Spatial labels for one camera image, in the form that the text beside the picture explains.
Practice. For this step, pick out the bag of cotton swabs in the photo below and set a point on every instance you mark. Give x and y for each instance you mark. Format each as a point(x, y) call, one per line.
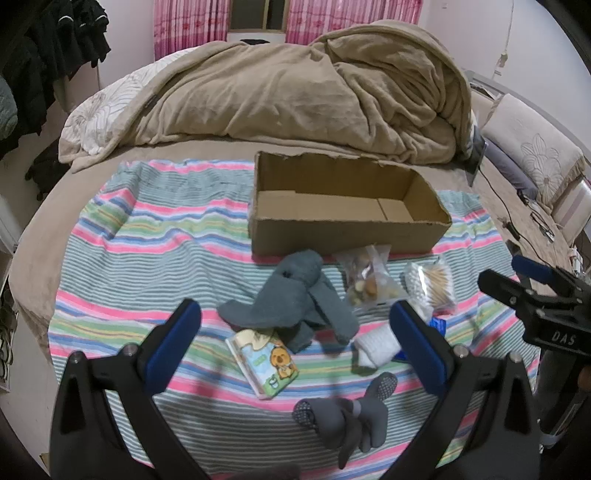
point(431, 284)

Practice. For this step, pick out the cartoon tissue pack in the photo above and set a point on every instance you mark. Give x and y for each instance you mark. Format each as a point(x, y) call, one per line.
point(264, 360)

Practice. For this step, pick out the white sock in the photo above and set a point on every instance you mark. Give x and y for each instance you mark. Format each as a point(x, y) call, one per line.
point(377, 348)

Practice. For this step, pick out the striped pastel towel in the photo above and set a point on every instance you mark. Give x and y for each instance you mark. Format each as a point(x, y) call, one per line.
point(157, 233)

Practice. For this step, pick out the grey pillow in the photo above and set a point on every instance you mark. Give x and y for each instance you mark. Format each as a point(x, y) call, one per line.
point(509, 169)

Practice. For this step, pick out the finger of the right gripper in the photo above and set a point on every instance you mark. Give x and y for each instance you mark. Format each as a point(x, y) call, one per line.
point(519, 288)
point(538, 269)

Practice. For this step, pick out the beige floral pillow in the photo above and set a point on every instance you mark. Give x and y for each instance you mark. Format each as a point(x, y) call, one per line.
point(546, 155)

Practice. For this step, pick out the blue tissue pack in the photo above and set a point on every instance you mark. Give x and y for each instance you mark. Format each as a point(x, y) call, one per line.
point(438, 323)

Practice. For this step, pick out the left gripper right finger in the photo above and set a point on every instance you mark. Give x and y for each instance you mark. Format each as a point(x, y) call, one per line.
point(504, 441)

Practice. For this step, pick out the open cardboard box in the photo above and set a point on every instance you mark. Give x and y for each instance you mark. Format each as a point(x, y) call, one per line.
point(332, 204)

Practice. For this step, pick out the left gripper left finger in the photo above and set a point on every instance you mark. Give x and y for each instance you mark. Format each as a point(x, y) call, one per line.
point(85, 442)

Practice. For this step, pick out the beige plush blanket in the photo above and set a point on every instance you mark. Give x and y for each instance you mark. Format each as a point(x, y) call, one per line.
point(388, 89)

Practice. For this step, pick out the tablet leaning on blanket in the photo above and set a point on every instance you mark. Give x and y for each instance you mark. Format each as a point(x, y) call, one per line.
point(477, 155)

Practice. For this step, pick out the black hanging clothes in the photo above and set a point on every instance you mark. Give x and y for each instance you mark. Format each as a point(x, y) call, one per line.
point(43, 42)

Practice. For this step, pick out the dark grey sock pair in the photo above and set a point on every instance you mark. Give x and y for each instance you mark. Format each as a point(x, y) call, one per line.
point(347, 425)

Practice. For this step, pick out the clear bag of snacks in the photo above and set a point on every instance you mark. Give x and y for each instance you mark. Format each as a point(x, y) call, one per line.
point(368, 281)

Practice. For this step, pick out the pink curtains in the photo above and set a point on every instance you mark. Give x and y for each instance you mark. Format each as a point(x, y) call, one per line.
point(183, 24)

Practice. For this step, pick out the grey-teal sock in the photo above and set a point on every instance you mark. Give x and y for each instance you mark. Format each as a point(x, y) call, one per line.
point(297, 301)

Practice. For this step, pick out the white floral quilt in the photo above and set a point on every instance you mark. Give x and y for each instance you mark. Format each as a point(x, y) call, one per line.
point(86, 130)

